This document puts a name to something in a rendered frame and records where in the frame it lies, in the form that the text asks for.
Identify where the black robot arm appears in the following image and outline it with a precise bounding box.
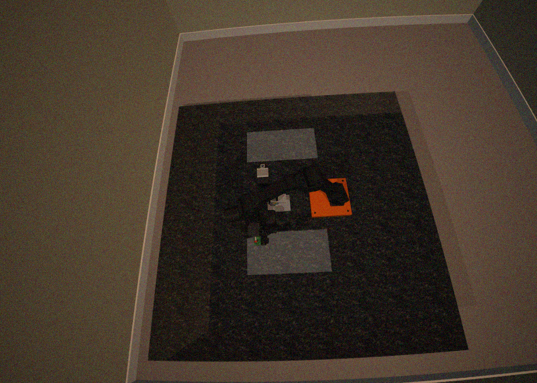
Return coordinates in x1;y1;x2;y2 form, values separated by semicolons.
224;165;350;237

